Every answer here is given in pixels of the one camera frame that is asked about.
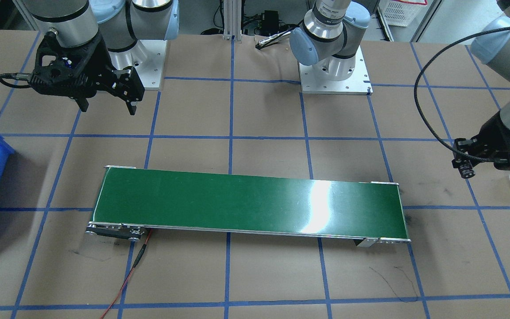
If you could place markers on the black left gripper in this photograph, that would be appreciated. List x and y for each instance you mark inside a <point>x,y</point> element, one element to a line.
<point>490,134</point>

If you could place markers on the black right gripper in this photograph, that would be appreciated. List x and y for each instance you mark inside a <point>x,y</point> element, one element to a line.
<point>97,65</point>

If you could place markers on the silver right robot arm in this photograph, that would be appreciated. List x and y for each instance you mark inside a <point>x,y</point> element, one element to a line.
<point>114,46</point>

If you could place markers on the green conveyor belt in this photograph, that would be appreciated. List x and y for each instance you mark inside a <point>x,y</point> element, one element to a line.
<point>132,200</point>

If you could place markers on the white plastic basket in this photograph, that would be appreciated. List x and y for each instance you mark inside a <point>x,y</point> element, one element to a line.
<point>401,13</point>

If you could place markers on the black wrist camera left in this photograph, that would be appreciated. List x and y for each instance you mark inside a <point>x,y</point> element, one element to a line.
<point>462,163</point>

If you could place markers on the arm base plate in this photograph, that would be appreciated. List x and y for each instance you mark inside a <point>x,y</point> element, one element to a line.
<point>337,76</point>
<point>148,58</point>

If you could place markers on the aluminium frame post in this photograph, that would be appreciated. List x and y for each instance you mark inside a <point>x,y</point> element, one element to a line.
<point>232,20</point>

